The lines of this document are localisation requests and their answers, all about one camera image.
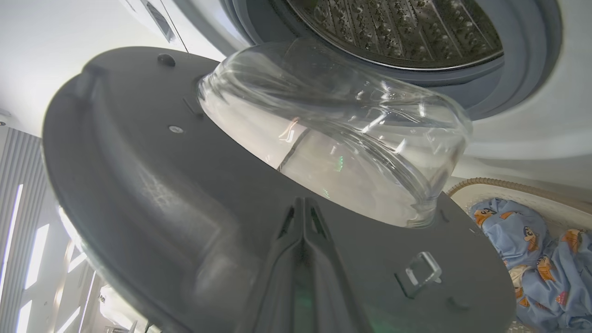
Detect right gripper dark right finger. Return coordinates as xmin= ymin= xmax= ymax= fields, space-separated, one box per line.
xmin=304 ymin=198 xmax=370 ymax=333

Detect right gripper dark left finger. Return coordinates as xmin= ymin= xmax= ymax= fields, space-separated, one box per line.
xmin=236 ymin=198 xmax=304 ymax=333

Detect dark round glass washer door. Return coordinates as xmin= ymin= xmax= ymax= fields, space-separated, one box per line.
xmin=42 ymin=37 xmax=516 ymax=333

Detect blue cartoon print clothing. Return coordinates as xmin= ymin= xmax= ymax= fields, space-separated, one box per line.
xmin=469 ymin=198 xmax=592 ymax=331

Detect cream perforated laundry basket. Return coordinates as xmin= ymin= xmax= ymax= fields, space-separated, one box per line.
xmin=446 ymin=178 xmax=592 ymax=333

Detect white front-load washing machine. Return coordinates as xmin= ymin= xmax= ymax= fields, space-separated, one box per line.
xmin=120 ymin=0 xmax=592 ymax=204

